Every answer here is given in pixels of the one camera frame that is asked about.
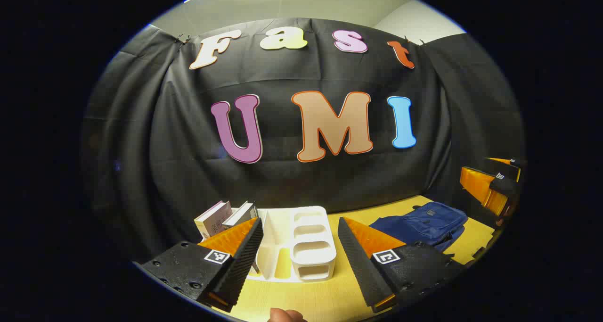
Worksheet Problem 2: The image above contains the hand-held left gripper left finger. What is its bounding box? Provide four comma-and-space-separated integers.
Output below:
140, 217, 264, 313

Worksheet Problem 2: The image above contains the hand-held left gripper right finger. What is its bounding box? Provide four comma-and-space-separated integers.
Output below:
337, 216, 466, 314

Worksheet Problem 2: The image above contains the white plastic bookshelf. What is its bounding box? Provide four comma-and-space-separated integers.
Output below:
254, 206, 338, 283

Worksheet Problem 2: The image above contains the dark grey book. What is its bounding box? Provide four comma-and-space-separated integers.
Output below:
222, 201, 259, 229

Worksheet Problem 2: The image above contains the pink book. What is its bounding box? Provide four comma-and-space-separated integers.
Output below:
194, 200, 232, 240

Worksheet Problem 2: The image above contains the blue schoolbag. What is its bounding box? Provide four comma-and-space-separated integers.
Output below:
369, 201, 468, 253

